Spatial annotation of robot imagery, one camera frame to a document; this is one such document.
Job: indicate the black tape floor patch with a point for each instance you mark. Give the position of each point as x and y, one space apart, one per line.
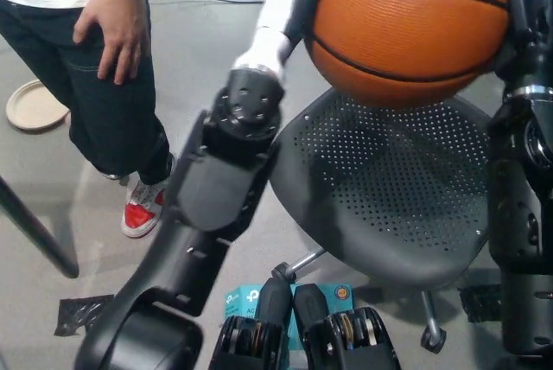
82 314

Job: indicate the black perforated office chair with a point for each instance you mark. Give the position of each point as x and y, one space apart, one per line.
380 197

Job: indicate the black left robot body block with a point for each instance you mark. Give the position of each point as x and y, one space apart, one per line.
255 344

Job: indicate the orange Wilson basketball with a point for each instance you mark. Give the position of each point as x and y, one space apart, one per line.
410 33

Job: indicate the red white sneaker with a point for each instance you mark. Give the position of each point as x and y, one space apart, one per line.
116 177
140 214

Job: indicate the beige paper plate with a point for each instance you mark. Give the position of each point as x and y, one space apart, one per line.
34 106

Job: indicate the person in dark jeans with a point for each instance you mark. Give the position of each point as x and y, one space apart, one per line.
108 119

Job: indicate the teal TP-Link cardboard box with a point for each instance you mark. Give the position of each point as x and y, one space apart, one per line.
242 301

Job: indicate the black slanted metal pole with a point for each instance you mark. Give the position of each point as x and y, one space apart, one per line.
39 231

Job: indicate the person's left hand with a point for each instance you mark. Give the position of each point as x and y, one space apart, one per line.
118 24

